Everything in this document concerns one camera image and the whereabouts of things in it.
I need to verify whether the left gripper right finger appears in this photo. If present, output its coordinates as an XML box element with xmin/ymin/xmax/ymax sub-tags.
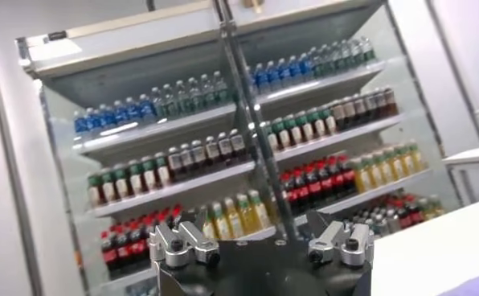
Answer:
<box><xmin>305</xmin><ymin>208</ymin><xmax>375</xmax><ymax>268</ymax></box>

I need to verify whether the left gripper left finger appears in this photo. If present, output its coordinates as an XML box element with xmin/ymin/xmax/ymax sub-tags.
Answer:
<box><xmin>149</xmin><ymin>208</ymin><xmax>220</xmax><ymax>269</ymax></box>

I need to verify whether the purple T-shirt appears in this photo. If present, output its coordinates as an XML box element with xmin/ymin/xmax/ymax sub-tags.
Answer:
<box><xmin>438</xmin><ymin>272</ymin><xmax>479</xmax><ymax>296</ymax></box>

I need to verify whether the yellow tea bottle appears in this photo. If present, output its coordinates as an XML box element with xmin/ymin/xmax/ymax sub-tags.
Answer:
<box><xmin>395</xmin><ymin>143</ymin><xmax>416</xmax><ymax>177</ymax></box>
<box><xmin>211</xmin><ymin>201</ymin><xmax>231</xmax><ymax>241</ymax></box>
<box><xmin>407</xmin><ymin>140</ymin><xmax>426</xmax><ymax>173</ymax></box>
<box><xmin>419</xmin><ymin>196</ymin><xmax>434</xmax><ymax>221</ymax></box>
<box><xmin>201</xmin><ymin>207</ymin><xmax>219</xmax><ymax>241</ymax></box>
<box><xmin>248</xmin><ymin>189</ymin><xmax>272</xmax><ymax>230</ymax></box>
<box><xmin>235</xmin><ymin>193</ymin><xmax>257</xmax><ymax>235</ymax></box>
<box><xmin>428</xmin><ymin>194</ymin><xmax>445</xmax><ymax>218</ymax></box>
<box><xmin>362</xmin><ymin>154</ymin><xmax>382</xmax><ymax>189</ymax></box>
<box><xmin>385</xmin><ymin>146</ymin><xmax>404</xmax><ymax>181</ymax></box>
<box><xmin>223</xmin><ymin>197</ymin><xmax>244</xmax><ymax>238</ymax></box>
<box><xmin>350</xmin><ymin>157</ymin><xmax>370</xmax><ymax>193</ymax></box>
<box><xmin>374</xmin><ymin>150</ymin><xmax>393</xmax><ymax>185</ymax></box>

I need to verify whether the dark drink bottle white label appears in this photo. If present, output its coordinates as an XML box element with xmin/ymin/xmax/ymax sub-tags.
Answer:
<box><xmin>374</xmin><ymin>212</ymin><xmax>389</xmax><ymax>237</ymax></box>
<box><xmin>190</xmin><ymin>140</ymin><xmax>207</xmax><ymax>178</ymax></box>
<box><xmin>228</xmin><ymin>129</ymin><xmax>248</xmax><ymax>164</ymax></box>
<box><xmin>383</xmin><ymin>87</ymin><xmax>399</xmax><ymax>117</ymax></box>
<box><xmin>203</xmin><ymin>136</ymin><xmax>221</xmax><ymax>172</ymax></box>
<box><xmin>362</xmin><ymin>92</ymin><xmax>379</xmax><ymax>123</ymax></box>
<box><xmin>385</xmin><ymin>208</ymin><xmax>401</xmax><ymax>234</ymax></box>
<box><xmin>373</xmin><ymin>89</ymin><xmax>389</xmax><ymax>120</ymax></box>
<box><xmin>166</xmin><ymin>146</ymin><xmax>184</xmax><ymax>184</ymax></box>
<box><xmin>216</xmin><ymin>132</ymin><xmax>234</xmax><ymax>168</ymax></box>
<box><xmin>178</xmin><ymin>143</ymin><xmax>195</xmax><ymax>181</ymax></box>

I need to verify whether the green cap tea bottle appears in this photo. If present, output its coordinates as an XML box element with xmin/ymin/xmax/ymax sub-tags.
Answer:
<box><xmin>318</xmin><ymin>106</ymin><xmax>338</xmax><ymax>137</ymax></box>
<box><xmin>140</xmin><ymin>157</ymin><xmax>158</xmax><ymax>193</ymax></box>
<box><xmin>306</xmin><ymin>109</ymin><xmax>325</xmax><ymax>140</ymax></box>
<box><xmin>126</xmin><ymin>161</ymin><xmax>144</xmax><ymax>197</ymax></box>
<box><xmin>113</xmin><ymin>166</ymin><xmax>130</xmax><ymax>201</ymax></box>
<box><xmin>87</xmin><ymin>175</ymin><xmax>103</xmax><ymax>208</ymax></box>
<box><xmin>284</xmin><ymin>115</ymin><xmax>303</xmax><ymax>146</ymax></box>
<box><xmin>265</xmin><ymin>122</ymin><xmax>280</xmax><ymax>154</ymax></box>
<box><xmin>295</xmin><ymin>112</ymin><xmax>314</xmax><ymax>142</ymax></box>
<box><xmin>100</xmin><ymin>171</ymin><xmax>117</xmax><ymax>204</ymax></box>
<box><xmin>272</xmin><ymin>118</ymin><xmax>291</xmax><ymax>150</ymax></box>
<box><xmin>154</xmin><ymin>152</ymin><xmax>171</xmax><ymax>189</ymax></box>

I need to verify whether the open beverage cooler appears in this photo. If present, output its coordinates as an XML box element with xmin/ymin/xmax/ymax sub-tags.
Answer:
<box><xmin>16</xmin><ymin>0</ymin><xmax>264</xmax><ymax>296</ymax></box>

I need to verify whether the dark tea bottle beige label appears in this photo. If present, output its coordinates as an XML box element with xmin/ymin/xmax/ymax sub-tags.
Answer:
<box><xmin>342</xmin><ymin>98</ymin><xmax>358</xmax><ymax>129</ymax></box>
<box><xmin>352</xmin><ymin>95</ymin><xmax>368</xmax><ymax>125</ymax></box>
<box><xmin>330</xmin><ymin>101</ymin><xmax>347</xmax><ymax>132</ymax></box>

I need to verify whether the blue water bottle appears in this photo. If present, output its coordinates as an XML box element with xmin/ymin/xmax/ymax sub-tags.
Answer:
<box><xmin>98</xmin><ymin>103</ymin><xmax>115</xmax><ymax>134</ymax></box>
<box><xmin>138</xmin><ymin>92</ymin><xmax>155</xmax><ymax>124</ymax></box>
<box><xmin>288</xmin><ymin>55</ymin><xmax>304</xmax><ymax>84</ymax></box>
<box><xmin>73</xmin><ymin>110</ymin><xmax>90</xmax><ymax>142</ymax></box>
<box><xmin>125</xmin><ymin>96</ymin><xmax>142</xmax><ymax>128</ymax></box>
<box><xmin>255</xmin><ymin>63</ymin><xmax>271</xmax><ymax>93</ymax></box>
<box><xmin>85</xmin><ymin>106</ymin><xmax>102</xmax><ymax>138</ymax></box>
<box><xmin>266</xmin><ymin>60</ymin><xmax>281</xmax><ymax>90</ymax></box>
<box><xmin>113</xmin><ymin>99</ymin><xmax>129</xmax><ymax>130</ymax></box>
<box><xmin>299</xmin><ymin>51</ymin><xmax>315</xmax><ymax>81</ymax></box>
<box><xmin>277</xmin><ymin>57</ymin><xmax>293</xmax><ymax>88</ymax></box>
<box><xmin>247</xmin><ymin>66</ymin><xmax>260</xmax><ymax>96</ymax></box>

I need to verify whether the clear green water bottle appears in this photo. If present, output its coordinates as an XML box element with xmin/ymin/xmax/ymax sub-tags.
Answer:
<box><xmin>150</xmin><ymin>86</ymin><xmax>166</xmax><ymax>121</ymax></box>
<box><xmin>319</xmin><ymin>44</ymin><xmax>334</xmax><ymax>76</ymax></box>
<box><xmin>212</xmin><ymin>70</ymin><xmax>229</xmax><ymax>105</ymax></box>
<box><xmin>200</xmin><ymin>72</ymin><xmax>216</xmax><ymax>108</ymax></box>
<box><xmin>162</xmin><ymin>83</ymin><xmax>179</xmax><ymax>117</ymax></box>
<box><xmin>174</xmin><ymin>79</ymin><xmax>191</xmax><ymax>114</ymax></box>
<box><xmin>339</xmin><ymin>39</ymin><xmax>354</xmax><ymax>70</ymax></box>
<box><xmin>350</xmin><ymin>38</ymin><xmax>365</xmax><ymax>68</ymax></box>
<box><xmin>330</xmin><ymin>42</ymin><xmax>344</xmax><ymax>72</ymax></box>
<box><xmin>360</xmin><ymin>35</ymin><xmax>376</xmax><ymax>64</ymax></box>
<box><xmin>186</xmin><ymin>76</ymin><xmax>203</xmax><ymax>111</ymax></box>
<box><xmin>309</xmin><ymin>47</ymin><xmax>324</xmax><ymax>78</ymax></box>

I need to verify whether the white side table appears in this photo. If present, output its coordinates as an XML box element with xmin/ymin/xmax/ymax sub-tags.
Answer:
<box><xmin>442</xmin><ymin>144</ymin><xmax>479</xmax><ymax>206</ymax></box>

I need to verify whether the shelf with bottles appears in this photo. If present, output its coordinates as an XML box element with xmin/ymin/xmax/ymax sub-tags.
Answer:
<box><xmin>215</xmin><ymin>0</ymin><xmax>461</xmax><ymax>242</ymax></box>

